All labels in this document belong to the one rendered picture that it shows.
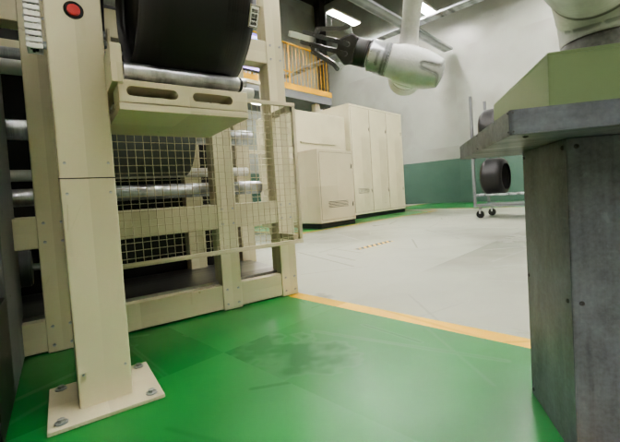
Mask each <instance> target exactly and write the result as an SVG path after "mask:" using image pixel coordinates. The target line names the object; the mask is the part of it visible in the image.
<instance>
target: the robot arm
mask: <svg viewBox="0 0 620 442"><path fill-rule="evenodd" d="M543 1H544V2H545V3H546V4H547V5H548V6H549V7H550V8H552V12H553V16H554V24H555V26H556V28H557V36H558V41H559V49H560V51H564V50H571V49H578V48H584V47H591V46H597V45H604V44H610V43H617V42H620V0H543ZM422 5H423V0H403V10H402V21H401V30H400V36H399V44H396V43H392V42H385V41H382V40H379V39H374V41H373V43H372V42H371V40H367V39H364V38H360V37H357V36H356V35H355V34H354V33H352V25H351V24H346V25H343V26H326V27H316V29H315V31H314V32H312V31H308V30H303V31H302V33H299V32H295V31H291V30H290V31H289V35H288V36H289V37H293V38H296V39H299V40H300V44H303V45H307V46H310V48H311V54H313V55H314V56H316V57H318V58H319V59H321V60H323V61H325V62H326V63H328V64H330V65H331V66H333V67H334V69H335V70H336V71H340V69H341V68H342V67H343V66H346V65H352V66H359V67H361V68H363V67H365V71H368V72H371V73H374V74H376V75H379V76H380V77H385V78H387V81H388V85H389V87H390V89H391V90H392V91H393V92H394V93H396V94H397V95H399V96H408V95H411V94H413V93H414V92H415V91H416V90H418V89H420V90H426V89H433V88H436V86H437V85H438V83H439V82H440V80H441V78H442V77H443V75H444V71H445V59H444V58H443V57H441V56H440V55H438V54H436V53H434V52H432V51H430V50H427V49H424V48H422V47H419V26H420V18H421V12H422ZM320 31H344V32H345V33H349V35H346V36H344V37H342V38H340V39H336V38H332V37H329V36H326V35H322V34H319V32H320ZM314 38H318V39H320V40H324V41H328V42H334V43H336V44H337V45H338V47H337V49H336V48H332V47H329V46H326V45H322V44H318V43H315V42H314ZM316 49H320V50H324V51H327V52H331V53H334V54H336V55H337V57H338V58H339V59H340V60H341V63H340V62H337V63H336V62H335V61H334V60H332V59H330V58H328V57H327V56H325V55H323V54H322V53H320V52H318V51H317V50H316Z"/></svg>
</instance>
